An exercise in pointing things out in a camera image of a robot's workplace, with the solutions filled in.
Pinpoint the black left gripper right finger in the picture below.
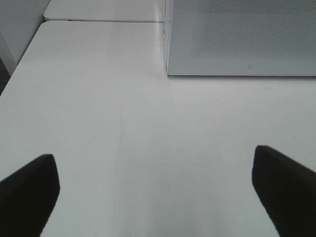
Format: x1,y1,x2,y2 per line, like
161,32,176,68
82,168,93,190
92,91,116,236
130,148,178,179
252,145,316,237

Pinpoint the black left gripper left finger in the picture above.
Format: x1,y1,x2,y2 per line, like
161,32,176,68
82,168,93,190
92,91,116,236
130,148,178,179
0,154,60,237

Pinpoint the white microwave oven body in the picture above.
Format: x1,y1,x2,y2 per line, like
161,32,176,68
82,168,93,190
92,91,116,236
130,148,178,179
162,0,316,77

